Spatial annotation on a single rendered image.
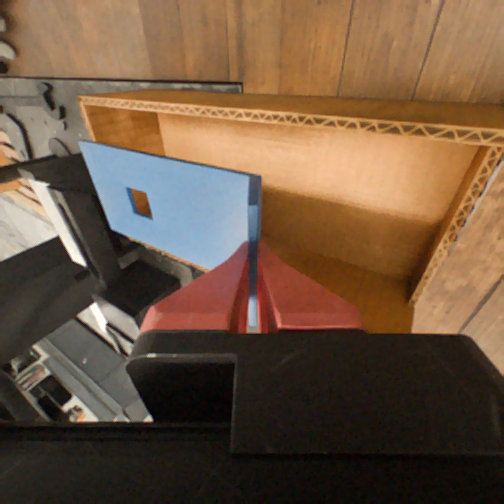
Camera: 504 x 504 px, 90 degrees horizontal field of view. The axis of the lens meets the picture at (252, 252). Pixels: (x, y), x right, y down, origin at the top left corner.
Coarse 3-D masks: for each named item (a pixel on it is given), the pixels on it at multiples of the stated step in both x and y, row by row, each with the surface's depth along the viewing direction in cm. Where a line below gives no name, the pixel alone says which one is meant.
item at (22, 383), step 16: (0, 368) 30; (32, 368) 32; (0, 384) 28; (16, 384) 30; (32, 384) 32; (0, 400) 27; (16, 400) 27; (32, 400) 30; (48, 400) 33; (0, 416) 26; (16, 416) 26; (32, 416) 26; (48, 416) 30; (64, 416) 32; (80, 416) 40
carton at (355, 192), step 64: (128, 128) 21; (192, 128) 22; (256, 128) 19; (320, 128) 17; (384, 128) 9; (448, 128) 8; (320, 192) 19; (384, 192) 17; (448, 192) 15; (320, 256) 22; (384, 256) 19; (448, 256) 14; (384, 320) 16
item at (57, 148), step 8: (48, 144) 37; (56, 144) 36; (64, 144) 36; (56, 152) 36; (64, 152) 36; (32, 160) 34; (40, 160) 35; (0, 168) 32; (8, 168) 32; (16, 168) 33; (0, 176) 32; (8, 176) 32; (16, 176) 33; (0, 184) 32
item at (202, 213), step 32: (96, 160) 17; (128, 160) 15; (160, 160) 14; (128, 192) 17; (160, 192) 15; (192, 192) 14; (224, 192) 13; (256, 192) 10; (128, 224) 19; (160, 224) 17; (192, 224) 16; (224, 224) 14; (256, 224) 10; (192, 256) 17; (224, 256) 16; (256, 256) 11; (256, 288) 12; (256, 320) 13
